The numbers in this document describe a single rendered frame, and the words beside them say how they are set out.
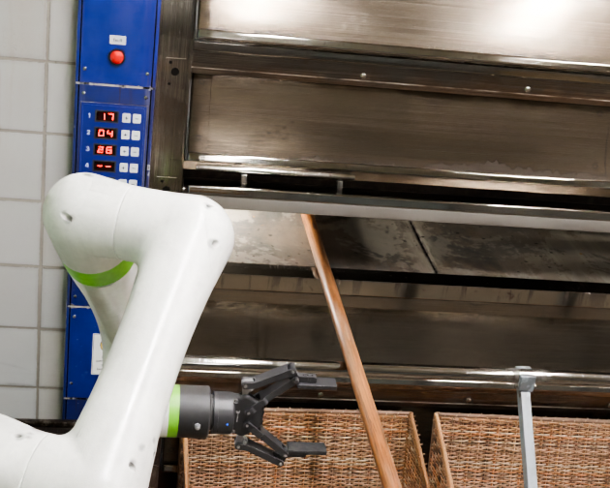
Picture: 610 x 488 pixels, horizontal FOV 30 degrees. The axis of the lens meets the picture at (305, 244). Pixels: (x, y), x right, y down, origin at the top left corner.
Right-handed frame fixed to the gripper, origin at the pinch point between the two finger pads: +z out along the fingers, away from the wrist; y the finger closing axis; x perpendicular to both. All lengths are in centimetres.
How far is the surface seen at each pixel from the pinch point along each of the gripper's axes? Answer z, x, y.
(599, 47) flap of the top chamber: 59, -56, -58
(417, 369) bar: 21.8, -20.7, 1.2
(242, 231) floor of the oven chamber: -9, -81, 0
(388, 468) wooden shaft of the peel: 8.0, 17.9, -1.9
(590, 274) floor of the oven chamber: 75, -68, 0
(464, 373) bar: 31.4, -20.4, 1.4
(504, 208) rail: 41, -43, -25
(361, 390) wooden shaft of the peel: 7.5, -6.0, -2.1
